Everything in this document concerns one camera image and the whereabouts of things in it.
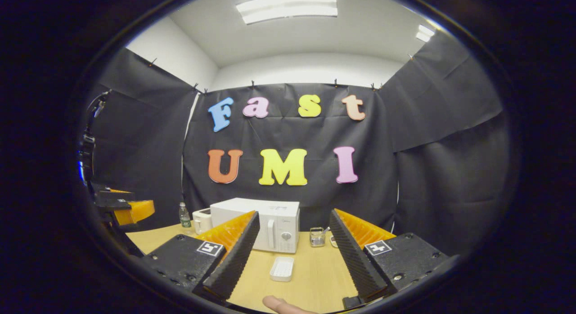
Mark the clear green-label water bottle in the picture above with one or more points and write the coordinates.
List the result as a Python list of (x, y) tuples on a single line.
[(185, 219)]

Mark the white rectangular tray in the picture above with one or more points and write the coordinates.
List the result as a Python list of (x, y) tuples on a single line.
[(281, 269)]

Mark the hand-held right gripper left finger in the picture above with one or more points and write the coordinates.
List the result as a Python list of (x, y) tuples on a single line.
[(234, 260)]

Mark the long ceiling light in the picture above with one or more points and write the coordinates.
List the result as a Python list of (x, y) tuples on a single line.
[(288, 8)]

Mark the black backdrop cloth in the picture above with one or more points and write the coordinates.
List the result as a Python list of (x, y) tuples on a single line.
[(288, 134)]

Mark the white divided condiment dish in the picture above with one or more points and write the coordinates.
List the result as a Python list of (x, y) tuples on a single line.
[(333, 241)]

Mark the small ceiling light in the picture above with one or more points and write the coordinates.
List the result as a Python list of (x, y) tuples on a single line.
[(425, 33)]

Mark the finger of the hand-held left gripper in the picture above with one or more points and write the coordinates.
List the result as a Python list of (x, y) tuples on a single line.
[(114, 195), (135, 211)]

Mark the white toaster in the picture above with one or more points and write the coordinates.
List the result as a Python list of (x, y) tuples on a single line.
[(201, 222)]

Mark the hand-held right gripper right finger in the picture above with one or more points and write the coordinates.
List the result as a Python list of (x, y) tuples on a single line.
[(355, 260)]

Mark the white microwave oven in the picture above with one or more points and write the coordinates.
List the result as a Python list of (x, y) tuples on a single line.
[(252, 210)]

